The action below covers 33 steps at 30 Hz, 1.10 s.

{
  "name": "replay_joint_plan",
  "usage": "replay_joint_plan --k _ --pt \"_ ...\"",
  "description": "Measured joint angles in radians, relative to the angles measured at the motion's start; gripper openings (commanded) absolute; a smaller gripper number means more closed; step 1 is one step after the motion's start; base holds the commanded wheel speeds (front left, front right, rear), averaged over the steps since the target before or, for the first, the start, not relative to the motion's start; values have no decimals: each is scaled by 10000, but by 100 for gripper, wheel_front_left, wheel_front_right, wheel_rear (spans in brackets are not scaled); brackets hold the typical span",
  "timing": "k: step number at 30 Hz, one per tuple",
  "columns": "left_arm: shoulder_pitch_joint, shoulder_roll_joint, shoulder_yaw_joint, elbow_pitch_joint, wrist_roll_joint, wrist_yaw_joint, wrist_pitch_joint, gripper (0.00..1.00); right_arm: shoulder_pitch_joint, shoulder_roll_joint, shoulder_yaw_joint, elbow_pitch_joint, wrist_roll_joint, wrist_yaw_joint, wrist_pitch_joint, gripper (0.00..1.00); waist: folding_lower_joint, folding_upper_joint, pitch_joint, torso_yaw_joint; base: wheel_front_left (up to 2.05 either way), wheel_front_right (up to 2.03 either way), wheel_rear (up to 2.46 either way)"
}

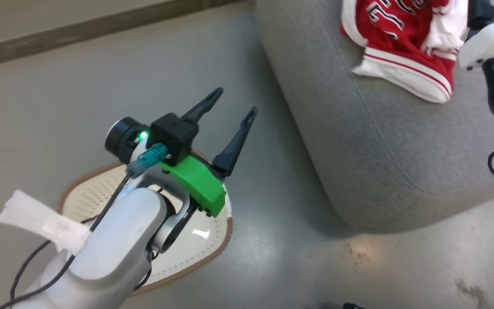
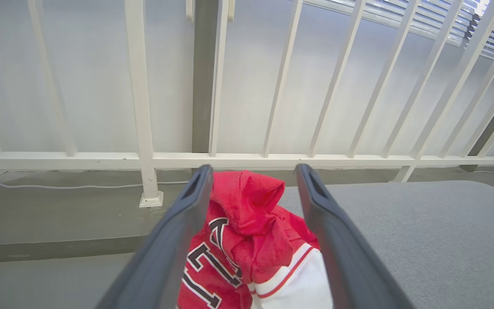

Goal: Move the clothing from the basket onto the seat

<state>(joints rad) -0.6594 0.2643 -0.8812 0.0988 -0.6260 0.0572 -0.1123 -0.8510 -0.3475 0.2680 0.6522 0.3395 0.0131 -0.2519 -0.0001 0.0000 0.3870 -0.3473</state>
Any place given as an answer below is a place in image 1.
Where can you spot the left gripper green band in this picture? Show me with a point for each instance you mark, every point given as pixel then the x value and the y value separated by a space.
pixel 200 182

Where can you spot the red and white varsity jacket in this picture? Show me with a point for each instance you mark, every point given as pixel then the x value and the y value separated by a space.
pixel 405 47

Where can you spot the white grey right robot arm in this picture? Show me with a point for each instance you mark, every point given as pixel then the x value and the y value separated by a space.
pixel 493 40

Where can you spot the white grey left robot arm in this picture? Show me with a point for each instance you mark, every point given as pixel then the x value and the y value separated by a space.
pixel 114 249

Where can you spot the white laundry basket brown rim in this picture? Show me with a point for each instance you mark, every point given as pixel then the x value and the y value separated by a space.
pixel 206 242

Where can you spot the grey fabric sofa seat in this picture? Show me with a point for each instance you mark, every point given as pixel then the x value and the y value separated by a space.
pixel 380 141

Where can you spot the white tape strip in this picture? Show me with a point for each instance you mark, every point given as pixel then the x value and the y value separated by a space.
pixel 37 219

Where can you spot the dark navy garment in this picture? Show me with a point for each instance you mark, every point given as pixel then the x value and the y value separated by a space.
pixel 483 13

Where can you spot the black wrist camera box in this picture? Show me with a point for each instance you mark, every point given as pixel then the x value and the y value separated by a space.
pixel 174 135

